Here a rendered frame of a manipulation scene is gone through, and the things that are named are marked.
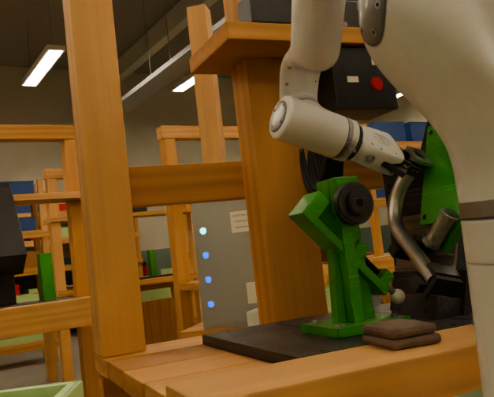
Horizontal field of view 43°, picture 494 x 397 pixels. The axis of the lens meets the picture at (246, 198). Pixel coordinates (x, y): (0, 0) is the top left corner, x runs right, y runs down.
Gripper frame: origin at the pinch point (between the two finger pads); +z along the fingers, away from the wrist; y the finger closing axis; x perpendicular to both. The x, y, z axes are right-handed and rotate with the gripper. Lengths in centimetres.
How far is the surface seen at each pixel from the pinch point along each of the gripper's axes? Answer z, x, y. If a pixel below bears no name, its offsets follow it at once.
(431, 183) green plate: 2.9, 0.4, -5.3
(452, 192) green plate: 2.9, -2.3, -11.6
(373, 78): -2.2, -5.7, 26.6
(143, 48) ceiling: 106, 329, 848
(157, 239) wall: 252, 650, 793
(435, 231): 0.0, 3.7, -17.4
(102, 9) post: -64, 5, 34
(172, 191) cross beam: -37, 34, 17
